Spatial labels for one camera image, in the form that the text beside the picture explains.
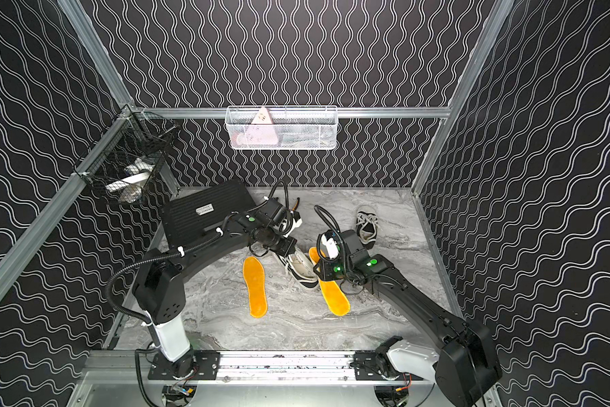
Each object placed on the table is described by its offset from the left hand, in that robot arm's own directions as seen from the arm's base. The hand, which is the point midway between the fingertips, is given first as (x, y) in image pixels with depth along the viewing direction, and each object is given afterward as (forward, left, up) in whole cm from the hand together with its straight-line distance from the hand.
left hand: (294, 246), depth 85 cm
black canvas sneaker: (-1, -2, -10) cm, 11 cm away
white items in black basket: (+4, +47, +20) cm, 51 cm away
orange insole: (-6, +14, -14) cm, 21 cm away
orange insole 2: (-15, -13, -2) cm, 20 cm away
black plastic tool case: (+18, +38, -8) cm, 43 cm away
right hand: (-7, -9, -1) cm, 11 cm away
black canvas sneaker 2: (+15, -27, -8) cm, 32 cm away
